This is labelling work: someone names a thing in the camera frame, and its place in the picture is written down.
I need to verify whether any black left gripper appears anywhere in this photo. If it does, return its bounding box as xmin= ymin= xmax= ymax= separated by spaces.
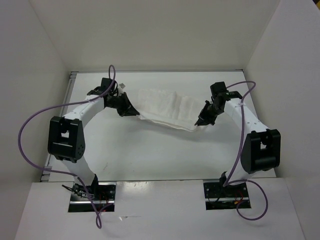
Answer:
xmin=106 ymin=91 xmax=139 ymax=117

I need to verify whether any white pleated skirt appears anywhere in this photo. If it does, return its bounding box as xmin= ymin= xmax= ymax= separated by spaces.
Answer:
xmin=134 ymin=89 xmax=205 ymax=132

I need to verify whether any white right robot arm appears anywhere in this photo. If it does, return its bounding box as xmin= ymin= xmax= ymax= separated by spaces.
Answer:
xmin=195 ymin=81 xmax=281 ymax=197

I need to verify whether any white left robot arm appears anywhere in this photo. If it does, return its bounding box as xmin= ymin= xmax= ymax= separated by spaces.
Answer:
xmin=47 ymin=77 xmax=140 ymax=200

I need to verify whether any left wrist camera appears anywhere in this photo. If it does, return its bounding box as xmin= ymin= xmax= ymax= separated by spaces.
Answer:
xmin=119 ymin=83 xmax=126 ymax=89

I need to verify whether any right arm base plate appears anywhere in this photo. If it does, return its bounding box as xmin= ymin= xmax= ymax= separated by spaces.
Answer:
xmin=203 ymin=180 xmax=251 ymax=211

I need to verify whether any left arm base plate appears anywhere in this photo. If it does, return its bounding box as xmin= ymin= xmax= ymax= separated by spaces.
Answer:
xmin=62 ymin=182 xmax=117 ymax=213

